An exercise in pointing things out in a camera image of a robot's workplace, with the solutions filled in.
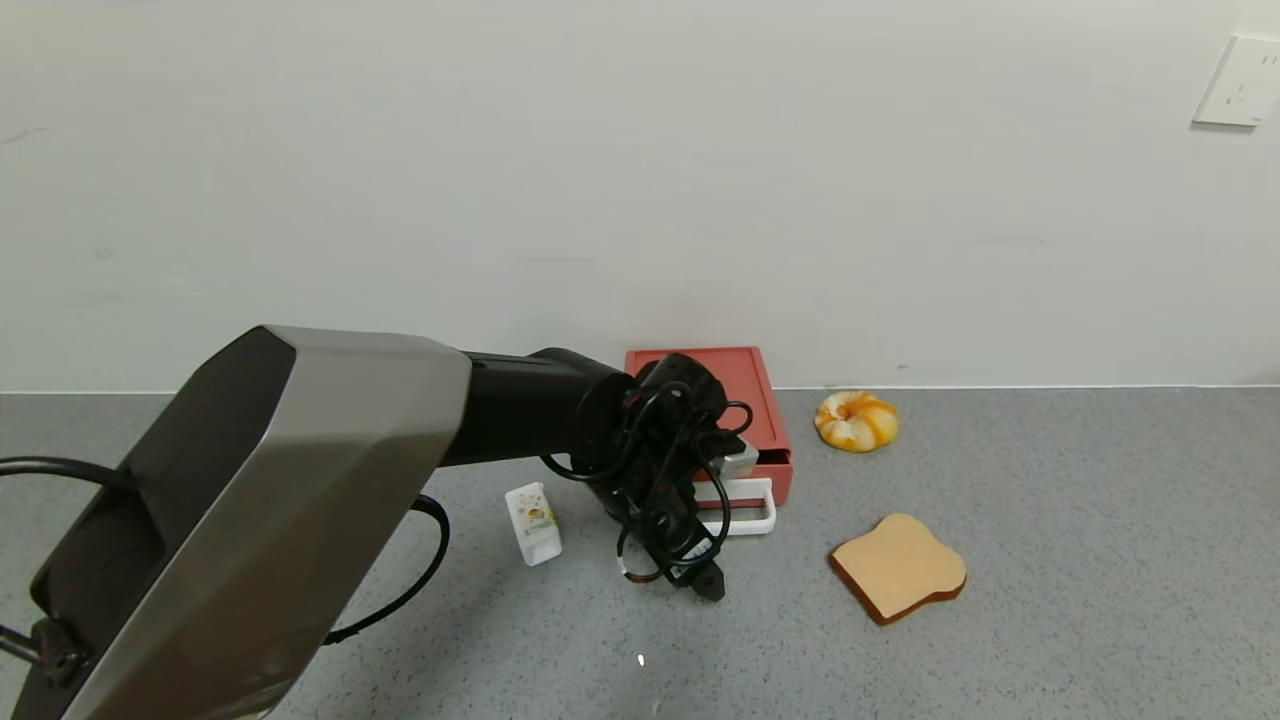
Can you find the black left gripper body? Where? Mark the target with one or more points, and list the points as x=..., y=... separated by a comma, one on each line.
x=693, y=556

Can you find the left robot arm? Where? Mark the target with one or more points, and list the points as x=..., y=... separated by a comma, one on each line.
x=300, y=480

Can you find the red drawer cabinet shell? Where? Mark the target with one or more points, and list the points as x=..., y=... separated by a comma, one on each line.
x=760, y=385

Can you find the small white milk carton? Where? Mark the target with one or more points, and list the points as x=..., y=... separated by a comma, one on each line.
x=535, y=525

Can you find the toast bread slice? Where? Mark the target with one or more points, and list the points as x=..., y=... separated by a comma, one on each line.
x=895, y=565

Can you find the orange striped bagel bread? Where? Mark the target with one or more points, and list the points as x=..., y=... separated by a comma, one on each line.
x=855, y=425

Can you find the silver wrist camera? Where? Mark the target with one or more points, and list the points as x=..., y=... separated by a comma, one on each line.
x=740, y=462

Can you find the white wall socket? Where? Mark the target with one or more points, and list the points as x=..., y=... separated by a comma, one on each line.
x=1240, y=85

